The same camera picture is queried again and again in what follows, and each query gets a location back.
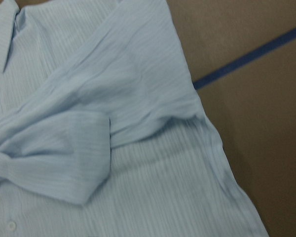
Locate light blue button-up shirt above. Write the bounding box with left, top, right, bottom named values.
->
left=0, top=0, right=268, bottom=237

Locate brown table cover mat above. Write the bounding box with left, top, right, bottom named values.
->
left=14, top=0, right=296, bottom=237

